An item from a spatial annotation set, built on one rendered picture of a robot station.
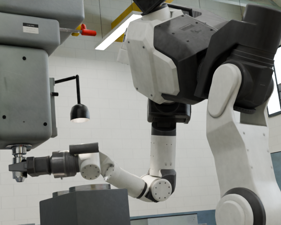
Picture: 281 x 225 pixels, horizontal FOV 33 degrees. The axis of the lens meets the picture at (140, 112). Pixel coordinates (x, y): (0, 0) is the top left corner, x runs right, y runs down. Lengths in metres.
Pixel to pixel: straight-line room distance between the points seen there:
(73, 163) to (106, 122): 7.62
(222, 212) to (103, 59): 8.44
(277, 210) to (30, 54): 0.91
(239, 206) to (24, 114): 0.74
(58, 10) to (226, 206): 0.89
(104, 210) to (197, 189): 9.02
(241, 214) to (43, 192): 7.40
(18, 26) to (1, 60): 0.13
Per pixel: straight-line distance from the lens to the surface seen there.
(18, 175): 1.57
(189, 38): 1.37
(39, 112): 1.55
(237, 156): 1.24
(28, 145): 1.59
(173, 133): 1.65
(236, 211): 1.19
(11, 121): 1.52
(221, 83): 1.24
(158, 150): 1.64
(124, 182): 1.60
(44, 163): 1.54
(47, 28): 1.64
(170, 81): 1.39
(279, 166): 7.42
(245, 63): 1.25
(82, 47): 9.44
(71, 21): 1.69
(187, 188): 9.83
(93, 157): 1.54
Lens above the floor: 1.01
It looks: 14 degrees up
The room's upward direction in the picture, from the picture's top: 6 degrees counter-clockwise
